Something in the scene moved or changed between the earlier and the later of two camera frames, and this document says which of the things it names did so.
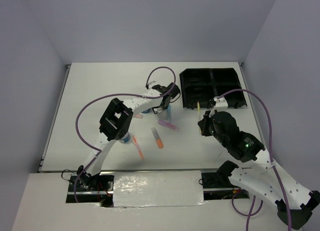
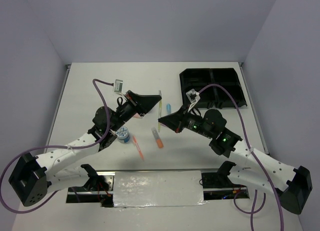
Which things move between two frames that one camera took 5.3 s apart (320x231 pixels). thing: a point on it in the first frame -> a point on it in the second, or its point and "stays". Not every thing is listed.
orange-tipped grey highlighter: x=157 y=137 stays
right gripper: x=203 y=123 -> x=176 y=120
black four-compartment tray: x=203 y=84 stays
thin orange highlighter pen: x=138 y=148 stays
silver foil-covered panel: x=157 y=188 stays
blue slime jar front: x=126 y=138 stays
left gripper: x=156 y=110 -> x=141 y=104
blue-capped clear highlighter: x=169 y=113 stays
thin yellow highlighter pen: x=199 y=114 -> x=159 y=111
